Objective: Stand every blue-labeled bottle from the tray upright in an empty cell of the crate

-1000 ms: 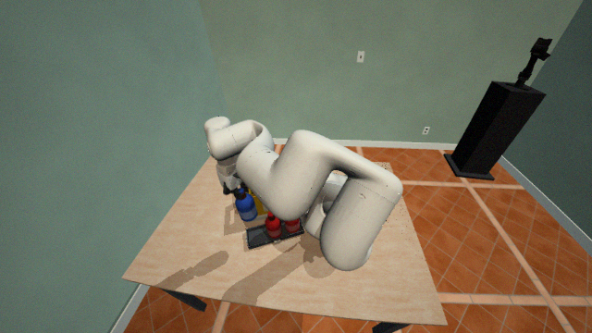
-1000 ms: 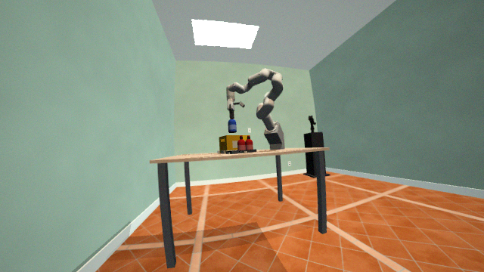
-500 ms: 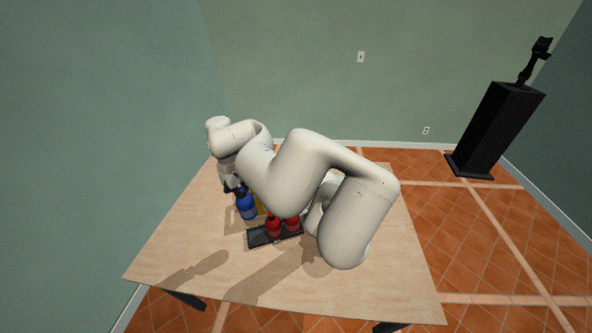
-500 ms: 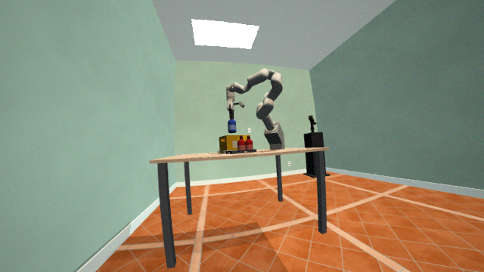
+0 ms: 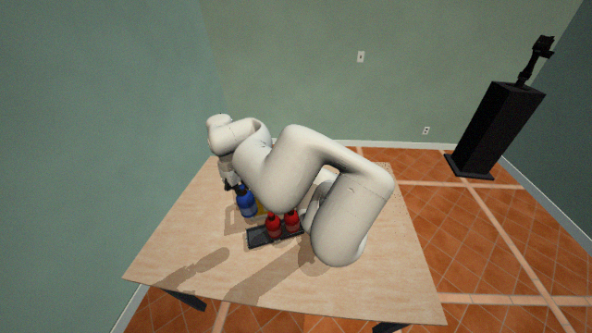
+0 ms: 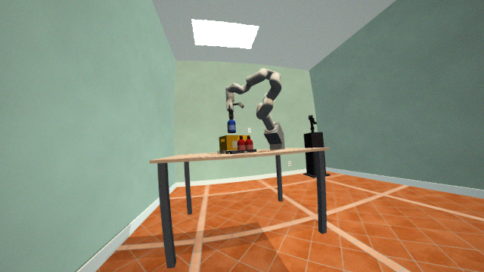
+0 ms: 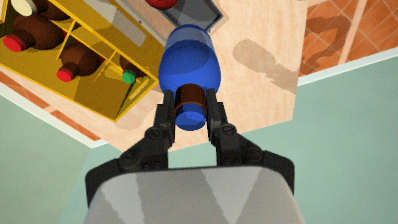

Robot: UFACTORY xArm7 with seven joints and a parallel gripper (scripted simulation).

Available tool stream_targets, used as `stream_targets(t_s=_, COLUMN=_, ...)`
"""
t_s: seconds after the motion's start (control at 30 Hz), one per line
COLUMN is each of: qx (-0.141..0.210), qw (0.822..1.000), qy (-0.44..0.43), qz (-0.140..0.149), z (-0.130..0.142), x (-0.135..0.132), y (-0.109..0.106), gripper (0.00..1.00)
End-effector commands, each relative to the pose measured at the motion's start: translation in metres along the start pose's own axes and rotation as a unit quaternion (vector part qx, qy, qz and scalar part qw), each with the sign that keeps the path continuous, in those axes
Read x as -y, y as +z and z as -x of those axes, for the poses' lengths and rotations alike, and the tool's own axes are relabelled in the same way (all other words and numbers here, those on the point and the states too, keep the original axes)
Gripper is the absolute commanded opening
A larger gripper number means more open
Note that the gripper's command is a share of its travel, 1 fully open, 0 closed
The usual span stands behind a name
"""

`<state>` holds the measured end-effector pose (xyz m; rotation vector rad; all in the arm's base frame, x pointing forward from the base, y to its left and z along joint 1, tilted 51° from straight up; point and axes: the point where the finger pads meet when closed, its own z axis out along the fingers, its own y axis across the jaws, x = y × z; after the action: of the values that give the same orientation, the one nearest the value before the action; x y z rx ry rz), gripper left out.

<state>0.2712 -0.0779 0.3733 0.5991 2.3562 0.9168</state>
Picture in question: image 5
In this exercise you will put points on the blue bottle with brown label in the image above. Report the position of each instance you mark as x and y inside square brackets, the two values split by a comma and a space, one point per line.
[246, 203]

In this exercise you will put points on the red bottle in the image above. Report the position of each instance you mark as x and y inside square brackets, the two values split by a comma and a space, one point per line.
[273, 226]
[292, 222]

